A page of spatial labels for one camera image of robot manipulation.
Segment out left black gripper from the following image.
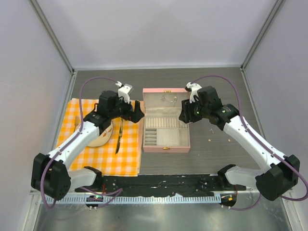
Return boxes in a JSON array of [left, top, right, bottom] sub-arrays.
[[109, 93, 144, 123]]

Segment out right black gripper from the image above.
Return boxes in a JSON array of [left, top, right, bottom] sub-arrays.
[[180, 96, 210, 124]]

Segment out pink jewelry box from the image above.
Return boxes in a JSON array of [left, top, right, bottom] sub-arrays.
[[142, 88, 191, 153]]

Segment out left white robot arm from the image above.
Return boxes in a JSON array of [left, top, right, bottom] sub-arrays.
[[31, 90, 144, 200]]

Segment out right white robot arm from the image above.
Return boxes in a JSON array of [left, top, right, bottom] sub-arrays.
[[179, 83, 300, 201]]

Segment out gold black knife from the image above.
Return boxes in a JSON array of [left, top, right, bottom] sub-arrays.
[[115, 119, 124, 154]]

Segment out bird pattern ceramic plate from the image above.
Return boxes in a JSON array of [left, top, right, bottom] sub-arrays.
[[74, 115, 114, 148]]

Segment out yellow checkered cloth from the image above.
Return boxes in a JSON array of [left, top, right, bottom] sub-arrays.
[[56, 98, 144, 177]]

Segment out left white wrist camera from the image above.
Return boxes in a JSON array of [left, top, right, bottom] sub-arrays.
[[115, 81, 133, 104]]

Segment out silver necklace in lid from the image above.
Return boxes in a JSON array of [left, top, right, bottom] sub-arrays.
[[160, 94, 178, 107]]

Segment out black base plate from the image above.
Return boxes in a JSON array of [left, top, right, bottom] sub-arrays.
[[88, 174, 246, 197]]

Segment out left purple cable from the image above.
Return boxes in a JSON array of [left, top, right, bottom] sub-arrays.
[[39, 76, 126, 209]]

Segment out slotted white cable duct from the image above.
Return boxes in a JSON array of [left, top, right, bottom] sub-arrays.
[[45, 193, 222, 204]]

